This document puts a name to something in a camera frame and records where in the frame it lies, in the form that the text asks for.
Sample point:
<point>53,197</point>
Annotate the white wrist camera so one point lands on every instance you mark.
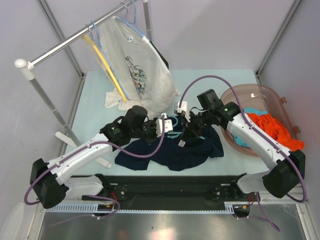
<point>165,125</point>
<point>182,109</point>

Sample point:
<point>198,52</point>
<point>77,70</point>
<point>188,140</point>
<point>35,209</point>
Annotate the turquoise garment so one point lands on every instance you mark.
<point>249,111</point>

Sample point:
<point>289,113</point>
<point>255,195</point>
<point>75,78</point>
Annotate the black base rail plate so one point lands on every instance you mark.
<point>174,193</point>

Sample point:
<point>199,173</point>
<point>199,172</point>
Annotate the light blue hanger with shirt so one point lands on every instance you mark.
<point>133,24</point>

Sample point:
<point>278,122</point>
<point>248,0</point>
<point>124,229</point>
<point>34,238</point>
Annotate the orange garment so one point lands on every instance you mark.
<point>276,131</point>

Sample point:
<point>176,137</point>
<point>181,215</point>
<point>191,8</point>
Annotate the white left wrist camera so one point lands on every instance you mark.
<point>165,125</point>

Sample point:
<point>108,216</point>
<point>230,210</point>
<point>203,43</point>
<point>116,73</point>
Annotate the white printed t-shirt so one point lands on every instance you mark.
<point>137,66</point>

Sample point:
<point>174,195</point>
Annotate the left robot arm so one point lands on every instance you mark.
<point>51,182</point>

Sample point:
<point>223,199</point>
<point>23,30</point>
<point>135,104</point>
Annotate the navy blue t-shirt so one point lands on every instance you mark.
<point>178,154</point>

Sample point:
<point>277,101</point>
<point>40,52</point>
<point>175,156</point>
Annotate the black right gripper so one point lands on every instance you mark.
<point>190,130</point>

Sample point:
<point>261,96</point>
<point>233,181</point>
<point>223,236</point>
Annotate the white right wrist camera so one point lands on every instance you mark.
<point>182,109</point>

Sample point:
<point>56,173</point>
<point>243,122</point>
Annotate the yellow hanger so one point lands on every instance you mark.
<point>97,52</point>

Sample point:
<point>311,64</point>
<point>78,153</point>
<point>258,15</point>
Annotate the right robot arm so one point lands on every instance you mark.
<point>286,168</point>

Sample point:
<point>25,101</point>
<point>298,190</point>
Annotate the pink translucent plastic basket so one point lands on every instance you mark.
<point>264,98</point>

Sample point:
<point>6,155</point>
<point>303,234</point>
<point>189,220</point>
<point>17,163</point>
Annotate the green hanger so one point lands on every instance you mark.
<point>175,133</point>

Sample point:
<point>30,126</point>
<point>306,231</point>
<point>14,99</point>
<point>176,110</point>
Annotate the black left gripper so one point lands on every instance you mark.
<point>152,122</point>

